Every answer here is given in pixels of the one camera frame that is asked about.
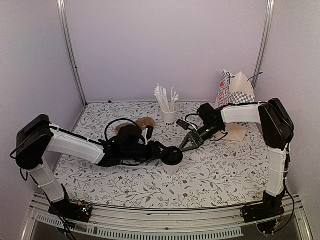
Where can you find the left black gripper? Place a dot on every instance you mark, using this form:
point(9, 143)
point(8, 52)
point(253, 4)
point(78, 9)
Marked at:
point(155, 152)

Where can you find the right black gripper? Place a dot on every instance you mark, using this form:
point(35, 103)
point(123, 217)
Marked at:
point(194, 138)

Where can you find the black plastic cup lid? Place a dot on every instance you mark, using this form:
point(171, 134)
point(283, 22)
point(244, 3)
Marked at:
point(171, 156)

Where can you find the white paper coffee cup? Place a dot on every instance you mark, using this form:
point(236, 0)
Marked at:
point(171, 170)

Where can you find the brown cardboard cup carrier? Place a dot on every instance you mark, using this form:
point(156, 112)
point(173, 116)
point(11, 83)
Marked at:
point(141, 122)

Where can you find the checkered paper takeout bag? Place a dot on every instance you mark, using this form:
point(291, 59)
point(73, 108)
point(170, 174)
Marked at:
point(234, 89)

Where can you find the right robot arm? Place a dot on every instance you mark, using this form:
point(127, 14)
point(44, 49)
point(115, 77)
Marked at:
point(277, 131)

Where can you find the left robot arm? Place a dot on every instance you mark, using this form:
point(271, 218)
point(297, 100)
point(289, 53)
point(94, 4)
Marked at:
point(41, 136)

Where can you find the white cup holding straws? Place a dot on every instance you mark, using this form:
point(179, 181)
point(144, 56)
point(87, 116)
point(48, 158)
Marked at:
point(169, 118)

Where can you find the floral patterned table mat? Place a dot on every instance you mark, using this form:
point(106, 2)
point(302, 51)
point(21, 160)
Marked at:
point(217, 174)

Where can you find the bundle of white wrapped straws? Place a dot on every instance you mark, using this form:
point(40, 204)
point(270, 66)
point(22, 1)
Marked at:
point(167, 103)

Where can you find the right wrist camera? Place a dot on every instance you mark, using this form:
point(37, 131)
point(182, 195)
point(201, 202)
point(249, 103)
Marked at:
point(186, 125)

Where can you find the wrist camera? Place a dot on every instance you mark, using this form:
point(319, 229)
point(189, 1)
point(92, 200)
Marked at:
point(147, 134)
point(186, 125)

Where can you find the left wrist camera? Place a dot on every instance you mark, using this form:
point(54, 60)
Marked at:
point(147, 134)

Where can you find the front aluminium rail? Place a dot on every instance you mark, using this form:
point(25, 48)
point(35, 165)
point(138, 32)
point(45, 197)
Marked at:
point(123, 223)

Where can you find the right aluminium frame post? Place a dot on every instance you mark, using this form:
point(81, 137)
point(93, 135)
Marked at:
point(265, 33)

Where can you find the aluminium frame post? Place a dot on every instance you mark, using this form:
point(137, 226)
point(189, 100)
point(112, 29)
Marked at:
point(265, 33)
point(61, 6)

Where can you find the left aluminium frame post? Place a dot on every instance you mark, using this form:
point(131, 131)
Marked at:
point(61, 6)

